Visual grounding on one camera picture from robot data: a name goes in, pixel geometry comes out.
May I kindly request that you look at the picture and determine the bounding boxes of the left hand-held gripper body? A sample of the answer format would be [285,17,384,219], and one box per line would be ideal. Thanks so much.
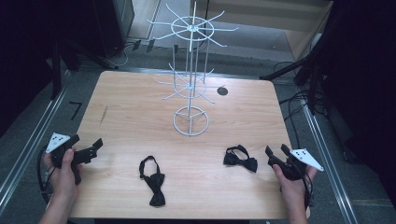
[45,133,95,186]

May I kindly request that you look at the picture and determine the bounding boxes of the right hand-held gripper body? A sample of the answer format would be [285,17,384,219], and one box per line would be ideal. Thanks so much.
[268,147,325,181]

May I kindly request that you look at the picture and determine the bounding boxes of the black bow tie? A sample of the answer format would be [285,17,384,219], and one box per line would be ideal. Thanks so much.
[138,155,166,207]
[222,144,259,174]

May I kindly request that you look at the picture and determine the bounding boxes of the white wire display rack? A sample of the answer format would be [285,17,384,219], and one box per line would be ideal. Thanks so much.
[146,1,239,137]

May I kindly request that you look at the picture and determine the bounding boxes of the person's right hand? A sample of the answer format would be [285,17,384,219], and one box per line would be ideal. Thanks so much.
[273,164,318,203]

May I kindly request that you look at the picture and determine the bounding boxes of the person's left hand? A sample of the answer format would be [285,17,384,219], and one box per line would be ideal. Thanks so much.
[43,147,82,200]

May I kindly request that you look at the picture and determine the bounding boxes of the black metal stand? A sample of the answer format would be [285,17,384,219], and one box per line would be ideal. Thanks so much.
[49,36,120,101]
[259,36,335,116]

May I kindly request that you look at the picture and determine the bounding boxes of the black cabinet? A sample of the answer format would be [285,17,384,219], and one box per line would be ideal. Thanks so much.
[92,0,135,59]

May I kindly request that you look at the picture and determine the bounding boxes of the light wooden cabinet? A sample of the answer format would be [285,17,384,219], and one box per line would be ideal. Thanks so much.
[190,0,333,62]

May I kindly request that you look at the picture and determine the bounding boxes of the metal floor rail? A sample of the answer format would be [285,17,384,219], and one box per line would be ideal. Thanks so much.
[302,104,359,224]
[0,70,72,208]

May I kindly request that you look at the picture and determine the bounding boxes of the black floor cables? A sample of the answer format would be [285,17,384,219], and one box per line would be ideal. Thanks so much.
[273,60,316,150]

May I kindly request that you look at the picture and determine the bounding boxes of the right hand-held gripper cable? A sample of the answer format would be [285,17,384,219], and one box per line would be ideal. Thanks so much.
[302,171,314,209]

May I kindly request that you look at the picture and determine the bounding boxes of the hand-held gripper cable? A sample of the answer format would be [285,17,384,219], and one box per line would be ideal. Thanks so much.
[36,145,53,203]
[302,171,314,209]

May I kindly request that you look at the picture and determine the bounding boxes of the left hand-held gripper cable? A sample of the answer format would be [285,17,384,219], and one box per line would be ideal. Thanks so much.
[36,145,53,203]

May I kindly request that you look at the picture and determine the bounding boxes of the white floor cable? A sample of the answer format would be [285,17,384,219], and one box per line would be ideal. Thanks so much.
[112,42,135,68]

